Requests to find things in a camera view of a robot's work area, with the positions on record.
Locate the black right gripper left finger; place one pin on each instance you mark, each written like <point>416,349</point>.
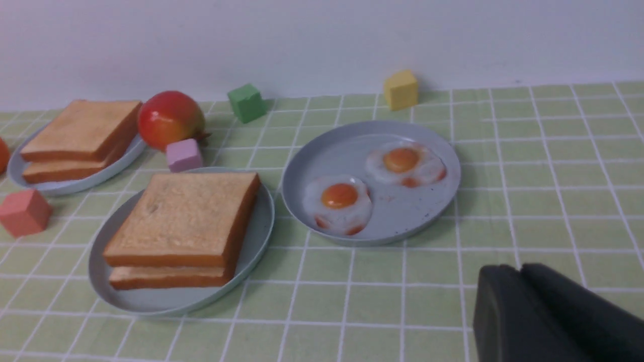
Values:
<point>511,323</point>

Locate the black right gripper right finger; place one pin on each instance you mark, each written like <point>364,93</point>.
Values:
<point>603,330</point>

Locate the toast slice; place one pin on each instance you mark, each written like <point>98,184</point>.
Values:
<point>86,131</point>
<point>65,170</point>
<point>187,219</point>
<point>166,277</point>

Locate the fried egg right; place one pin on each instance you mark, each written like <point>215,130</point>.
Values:
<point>405,163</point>

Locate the fried egg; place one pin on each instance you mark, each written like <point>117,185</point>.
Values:
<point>338,204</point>
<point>405,163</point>

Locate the blue egg plate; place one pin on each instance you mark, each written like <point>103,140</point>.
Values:
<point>398,212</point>

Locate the fried egg left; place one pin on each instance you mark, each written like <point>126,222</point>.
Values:
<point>338,204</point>

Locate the yellow cube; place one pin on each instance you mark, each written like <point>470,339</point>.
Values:
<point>401,90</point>

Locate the green cube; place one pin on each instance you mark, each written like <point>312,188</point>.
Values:
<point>247,103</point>

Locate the light pink cube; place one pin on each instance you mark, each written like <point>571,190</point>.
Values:
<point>184,155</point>

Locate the red mango fruit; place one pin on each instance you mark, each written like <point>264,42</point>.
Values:
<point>168,117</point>

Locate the salmon pink cube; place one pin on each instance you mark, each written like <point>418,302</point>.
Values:
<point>25,213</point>

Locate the blue bread plate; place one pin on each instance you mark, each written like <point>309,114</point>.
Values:
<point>17,165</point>

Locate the orange mandarin fruit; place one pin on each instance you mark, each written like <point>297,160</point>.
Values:
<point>5,155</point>

